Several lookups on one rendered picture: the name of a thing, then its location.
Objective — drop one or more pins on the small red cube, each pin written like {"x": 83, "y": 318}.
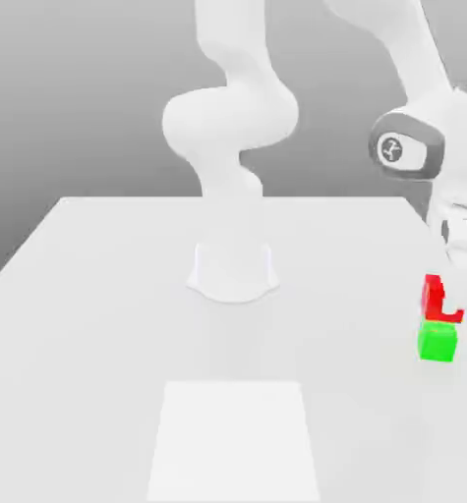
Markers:
{"x": 432, "y": 302}

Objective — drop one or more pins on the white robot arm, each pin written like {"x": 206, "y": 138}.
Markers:
{"x": 233, "y": 118}

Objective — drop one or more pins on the small green cube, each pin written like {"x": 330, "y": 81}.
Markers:
{"x": 437, "y": 342}

